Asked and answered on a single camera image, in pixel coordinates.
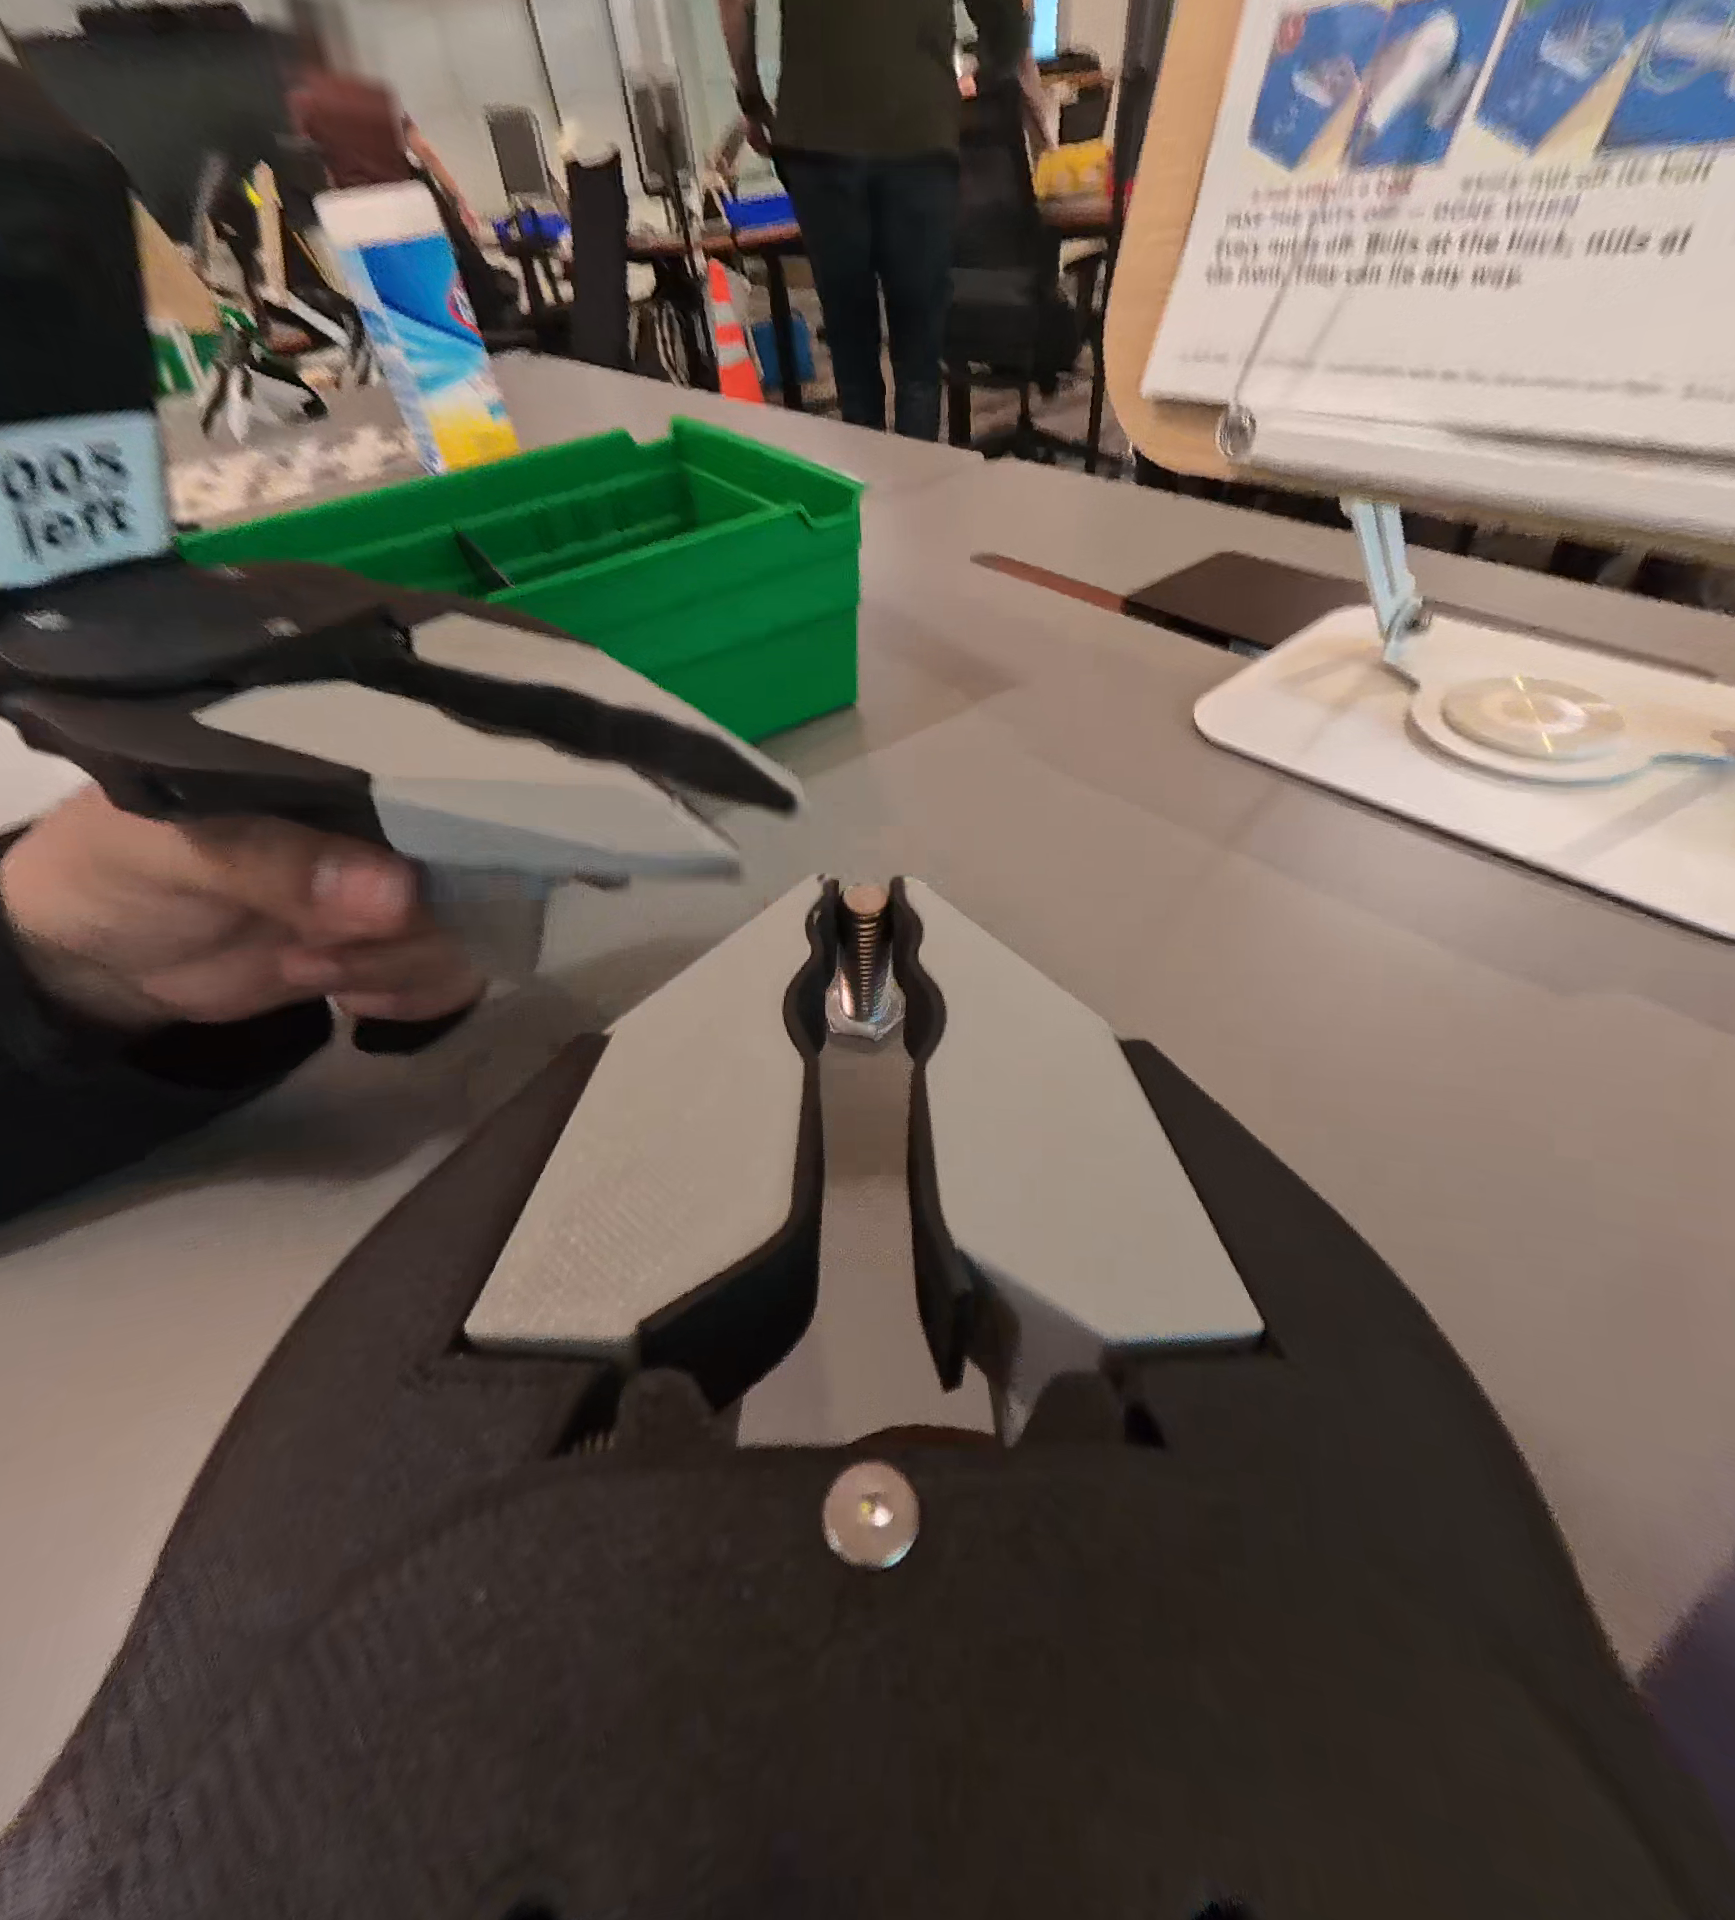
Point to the printed instruction sheet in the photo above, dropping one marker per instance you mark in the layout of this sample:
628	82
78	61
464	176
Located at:
1482	331

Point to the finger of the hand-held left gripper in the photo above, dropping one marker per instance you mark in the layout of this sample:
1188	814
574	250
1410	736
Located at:
522	648
506	795

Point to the yellow plastic bin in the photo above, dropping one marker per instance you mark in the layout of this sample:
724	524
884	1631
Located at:
1074	173

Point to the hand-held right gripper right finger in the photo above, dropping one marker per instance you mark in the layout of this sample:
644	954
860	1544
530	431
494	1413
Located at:
1092	1184

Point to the green plastic bin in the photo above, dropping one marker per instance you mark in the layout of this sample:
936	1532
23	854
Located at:
718	600

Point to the silver hex bolt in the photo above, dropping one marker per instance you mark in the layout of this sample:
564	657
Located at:
862	961

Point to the white document stand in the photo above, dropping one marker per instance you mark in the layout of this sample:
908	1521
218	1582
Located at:
1332	720

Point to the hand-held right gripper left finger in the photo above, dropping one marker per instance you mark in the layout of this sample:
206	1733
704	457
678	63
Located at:
642	1184

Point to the black office chair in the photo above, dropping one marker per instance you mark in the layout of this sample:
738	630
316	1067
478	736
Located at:
1010	254

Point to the wipes canister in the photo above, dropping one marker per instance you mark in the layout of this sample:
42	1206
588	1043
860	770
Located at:
424	344

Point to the person's left hand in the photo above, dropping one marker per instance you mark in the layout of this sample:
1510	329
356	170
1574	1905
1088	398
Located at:
176	914

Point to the orange traffic cone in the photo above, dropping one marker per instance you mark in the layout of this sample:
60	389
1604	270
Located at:
732	352

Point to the black flat panel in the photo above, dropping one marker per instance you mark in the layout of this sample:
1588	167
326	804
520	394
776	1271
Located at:
1228	600

